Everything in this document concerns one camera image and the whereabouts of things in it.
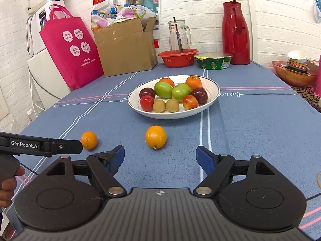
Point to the small green apple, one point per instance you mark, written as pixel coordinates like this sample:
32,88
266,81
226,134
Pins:
163,89

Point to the blue wall plates decoration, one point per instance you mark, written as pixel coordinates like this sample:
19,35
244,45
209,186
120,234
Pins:
317,10

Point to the small dark red plum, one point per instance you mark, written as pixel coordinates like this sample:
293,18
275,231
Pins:
147,91

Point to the brown longan front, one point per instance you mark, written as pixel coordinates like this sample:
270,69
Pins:
172,105

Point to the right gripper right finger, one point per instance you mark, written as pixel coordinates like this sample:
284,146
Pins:
217,168

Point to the person's left hand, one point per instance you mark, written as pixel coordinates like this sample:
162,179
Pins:
8,187

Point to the floral cloth in box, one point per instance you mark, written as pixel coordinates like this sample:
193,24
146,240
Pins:
117,13

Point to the blue striped tablecloth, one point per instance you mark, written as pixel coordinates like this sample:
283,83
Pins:
255,114

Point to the orange bowl on side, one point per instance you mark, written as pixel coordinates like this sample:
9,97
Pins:
293,78

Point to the yellow orange right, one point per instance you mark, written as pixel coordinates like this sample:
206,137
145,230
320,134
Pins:
156,137

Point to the white appliance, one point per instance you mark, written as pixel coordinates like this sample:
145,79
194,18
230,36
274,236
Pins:
48,82

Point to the red tomato fruit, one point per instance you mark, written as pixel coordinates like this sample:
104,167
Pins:
146,103

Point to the red thermos jug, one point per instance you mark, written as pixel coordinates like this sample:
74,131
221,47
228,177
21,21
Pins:
235,34

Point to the white ceramic plate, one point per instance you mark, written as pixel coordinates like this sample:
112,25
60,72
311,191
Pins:
210,86

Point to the large dark red plum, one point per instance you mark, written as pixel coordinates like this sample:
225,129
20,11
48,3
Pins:
200,94

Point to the green instant noodle bowl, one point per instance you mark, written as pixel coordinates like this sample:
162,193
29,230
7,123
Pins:
213,60

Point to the brown longan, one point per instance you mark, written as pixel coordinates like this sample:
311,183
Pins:
172,105
159,106

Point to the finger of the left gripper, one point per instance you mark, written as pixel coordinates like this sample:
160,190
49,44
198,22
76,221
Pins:
59,146

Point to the large green apple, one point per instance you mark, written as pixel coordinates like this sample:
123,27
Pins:
180,91

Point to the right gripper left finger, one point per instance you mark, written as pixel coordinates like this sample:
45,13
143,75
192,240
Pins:
103,166

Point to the red plastic basket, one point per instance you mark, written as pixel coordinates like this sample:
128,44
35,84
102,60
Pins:
175,59

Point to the red yellow nectarine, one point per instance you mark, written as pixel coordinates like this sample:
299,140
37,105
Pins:
190,102

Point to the pink water bottle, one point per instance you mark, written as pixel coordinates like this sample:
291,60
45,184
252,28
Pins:
317,87

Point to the small orange left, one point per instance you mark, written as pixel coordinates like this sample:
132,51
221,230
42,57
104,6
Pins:
89,140

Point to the pink tote bag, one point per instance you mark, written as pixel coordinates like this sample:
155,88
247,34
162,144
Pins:
71,47

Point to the large orange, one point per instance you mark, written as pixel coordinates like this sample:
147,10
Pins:
193,82

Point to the cardboard box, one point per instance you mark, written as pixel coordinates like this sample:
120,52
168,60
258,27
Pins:
126,47

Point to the glass pitcher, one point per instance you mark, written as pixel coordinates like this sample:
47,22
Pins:
179,37

